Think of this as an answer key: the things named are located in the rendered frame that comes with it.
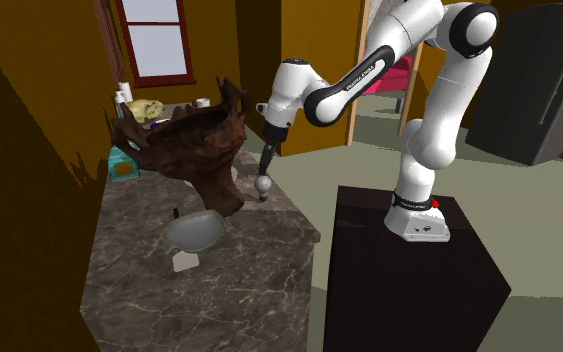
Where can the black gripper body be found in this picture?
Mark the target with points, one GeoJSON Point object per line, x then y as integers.
{"type": "Point", "coordinates": [274, 133]}

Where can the grey light bulb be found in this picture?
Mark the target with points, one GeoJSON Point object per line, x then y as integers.
{"type": "Point", "coordinates": [263, 184]}

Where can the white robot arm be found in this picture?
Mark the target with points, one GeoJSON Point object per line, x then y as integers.
{"type": "Point", "coordinates": [427, 141]}

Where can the brown antler-shaped wooden sculpture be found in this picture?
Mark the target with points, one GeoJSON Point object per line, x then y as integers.
{"type": "Point", "coordinates": [198, 146]}

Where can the white cup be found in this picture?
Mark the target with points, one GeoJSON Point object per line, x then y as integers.
{"type": "Point", "coordinates": [203, 103]}

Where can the yellow crumpled cloth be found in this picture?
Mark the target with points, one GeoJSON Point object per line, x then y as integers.
{"type": "Point", "coordinates": [144, 110]}

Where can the red-framed window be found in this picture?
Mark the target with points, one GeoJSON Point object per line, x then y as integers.
{"type": "Point", "coordinates": [156, 44]}

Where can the white paper roll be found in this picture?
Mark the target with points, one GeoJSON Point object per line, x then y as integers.
{"type": "Point", "coordinates": [125, 91]}

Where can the teal tissue box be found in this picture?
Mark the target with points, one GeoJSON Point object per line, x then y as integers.
{"type": "Point", "coordinates": [123, 168]}

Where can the dark robot stand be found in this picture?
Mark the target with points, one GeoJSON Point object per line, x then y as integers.
{"type": "Point", "coordinates": [408, 292]}

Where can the black refrigerator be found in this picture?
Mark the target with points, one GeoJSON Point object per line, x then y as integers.
{"type": "Point", "coordinates": [529, 83]}

